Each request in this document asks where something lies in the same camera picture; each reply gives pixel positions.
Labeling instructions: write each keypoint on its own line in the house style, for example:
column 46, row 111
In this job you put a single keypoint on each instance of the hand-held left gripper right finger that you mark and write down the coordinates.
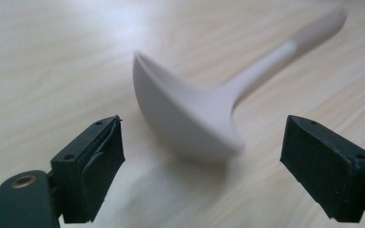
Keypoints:
column 326, row 171

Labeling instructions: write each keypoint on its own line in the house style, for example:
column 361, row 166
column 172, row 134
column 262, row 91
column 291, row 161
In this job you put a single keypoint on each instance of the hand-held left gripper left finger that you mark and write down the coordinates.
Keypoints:
column 88, row 171

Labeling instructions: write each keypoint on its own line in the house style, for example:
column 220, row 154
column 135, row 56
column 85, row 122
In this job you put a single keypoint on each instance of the white plastic spoon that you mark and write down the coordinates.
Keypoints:
column 187, row 117

